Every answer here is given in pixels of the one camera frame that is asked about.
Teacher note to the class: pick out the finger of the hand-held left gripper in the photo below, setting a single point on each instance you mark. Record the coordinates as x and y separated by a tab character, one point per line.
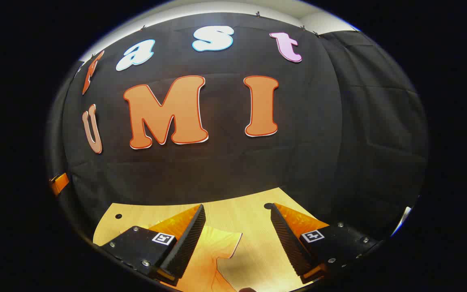
60	183

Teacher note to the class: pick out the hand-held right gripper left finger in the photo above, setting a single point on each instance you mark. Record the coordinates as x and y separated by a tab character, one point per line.
185	247

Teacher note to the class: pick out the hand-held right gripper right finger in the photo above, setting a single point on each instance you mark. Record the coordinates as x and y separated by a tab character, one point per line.
292	247

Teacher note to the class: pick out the orange T-shirt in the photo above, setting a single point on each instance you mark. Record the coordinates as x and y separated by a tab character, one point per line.
209	259

